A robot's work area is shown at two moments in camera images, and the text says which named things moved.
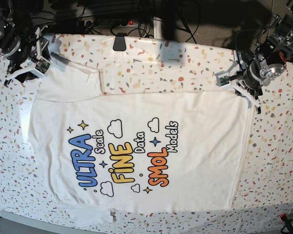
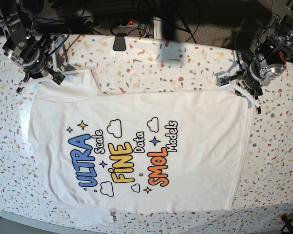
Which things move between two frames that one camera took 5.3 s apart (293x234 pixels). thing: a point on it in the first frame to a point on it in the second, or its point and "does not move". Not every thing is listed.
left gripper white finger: x=32 y=70 to x=22 y=85
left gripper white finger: x=37 y=33 to x=67 y=71
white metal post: x=157 y=28 does not move
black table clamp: x=119 y=43 does not move
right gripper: x=252 y=79 does not move
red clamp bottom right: x=283 y=217 does not move
